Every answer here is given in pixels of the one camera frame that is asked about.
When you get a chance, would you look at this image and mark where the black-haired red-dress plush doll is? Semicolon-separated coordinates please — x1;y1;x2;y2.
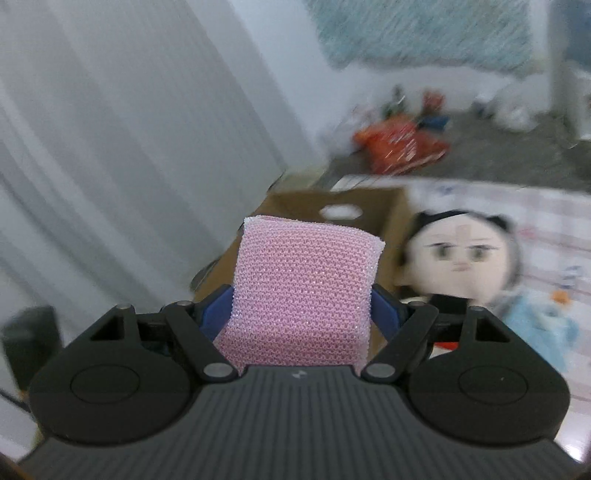
399;209;523;361

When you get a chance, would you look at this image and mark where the light blue folded cloth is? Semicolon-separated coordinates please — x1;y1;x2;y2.
503;289;579;373

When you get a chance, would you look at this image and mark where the pink knitted sponge pad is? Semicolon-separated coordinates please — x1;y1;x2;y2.
214;216;385;371

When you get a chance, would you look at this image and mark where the white water dispenser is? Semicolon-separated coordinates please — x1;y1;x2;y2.
548;1;590;142

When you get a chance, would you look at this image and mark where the white plastic bag on floor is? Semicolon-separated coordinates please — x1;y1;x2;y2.
493;90;538;133

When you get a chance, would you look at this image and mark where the white curtain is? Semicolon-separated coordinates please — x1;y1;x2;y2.
0;0;288;458

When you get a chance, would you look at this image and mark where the brown cardboard box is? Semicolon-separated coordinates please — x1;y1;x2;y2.
193;186;412;356

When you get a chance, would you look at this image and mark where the red snack bag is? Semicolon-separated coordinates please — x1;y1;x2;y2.
353;116;450;175

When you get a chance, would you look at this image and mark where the floral teal wall cloth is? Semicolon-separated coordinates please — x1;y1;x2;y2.
304;0;537;76

